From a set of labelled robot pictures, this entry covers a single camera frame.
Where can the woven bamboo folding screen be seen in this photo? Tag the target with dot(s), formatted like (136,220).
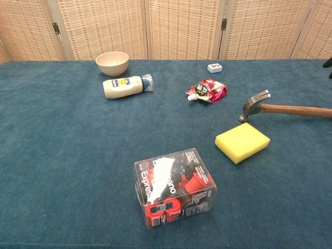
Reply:
(103,26)

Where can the white mahjong tile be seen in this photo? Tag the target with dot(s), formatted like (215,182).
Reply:
(214,68)

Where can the yellow sponge with green base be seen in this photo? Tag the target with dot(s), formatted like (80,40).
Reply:
(241,141)

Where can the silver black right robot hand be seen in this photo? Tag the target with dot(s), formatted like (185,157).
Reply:
(330,63)

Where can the black screen hinge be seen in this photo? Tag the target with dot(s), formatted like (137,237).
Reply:
(224,24)
(56,28)

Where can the blue velvet tablecloth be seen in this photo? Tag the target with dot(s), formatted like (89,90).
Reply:
(64,142)

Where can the clear box of red capsules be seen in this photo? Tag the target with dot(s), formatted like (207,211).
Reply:
(176,189)

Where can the red spouted snack pouch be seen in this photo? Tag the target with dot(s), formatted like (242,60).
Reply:
(207,91)

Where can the beige ceramic bowl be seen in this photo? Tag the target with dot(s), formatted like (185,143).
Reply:
(112,68)

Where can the white mayonnaise squeeze bottle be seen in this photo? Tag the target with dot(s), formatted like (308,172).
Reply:
(122,88)

